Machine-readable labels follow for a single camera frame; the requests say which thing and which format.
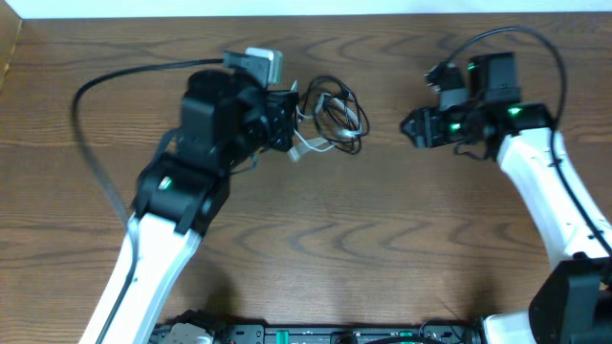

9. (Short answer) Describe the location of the right camera black cable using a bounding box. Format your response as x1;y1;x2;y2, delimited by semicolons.
442;26;612;254

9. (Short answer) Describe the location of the black usb cable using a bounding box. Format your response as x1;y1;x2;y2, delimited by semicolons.
298;75;371;156

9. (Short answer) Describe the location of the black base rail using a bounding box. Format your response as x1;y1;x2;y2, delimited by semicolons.
148;311;485;344

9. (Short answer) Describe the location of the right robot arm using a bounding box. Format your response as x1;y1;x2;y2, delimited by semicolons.
400;53;611;343

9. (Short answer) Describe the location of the left camera black cable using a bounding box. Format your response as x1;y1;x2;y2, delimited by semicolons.
70;57;226;344

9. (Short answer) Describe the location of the camera black cable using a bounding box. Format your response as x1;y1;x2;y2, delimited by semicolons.
442;26;612;254
70;57;226;344

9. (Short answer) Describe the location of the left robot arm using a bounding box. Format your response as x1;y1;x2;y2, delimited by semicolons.
80;70;299;343

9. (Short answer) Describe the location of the white usb cable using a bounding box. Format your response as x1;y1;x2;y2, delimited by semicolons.
286;79;362;163

